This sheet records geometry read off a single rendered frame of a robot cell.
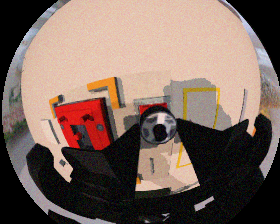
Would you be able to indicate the black and grey wheel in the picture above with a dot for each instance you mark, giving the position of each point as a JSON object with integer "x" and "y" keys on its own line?
{"x": 157, "y": 115}

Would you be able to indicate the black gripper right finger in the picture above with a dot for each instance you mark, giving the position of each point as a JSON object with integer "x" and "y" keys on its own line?
{"x": 206, "y": 146}

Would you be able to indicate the yellow rectangular outline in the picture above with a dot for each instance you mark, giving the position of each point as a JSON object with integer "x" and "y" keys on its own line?
{"x": 185, "y": 110}

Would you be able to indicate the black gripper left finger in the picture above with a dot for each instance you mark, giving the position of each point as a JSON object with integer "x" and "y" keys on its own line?
{"x": 119, "y": 160}

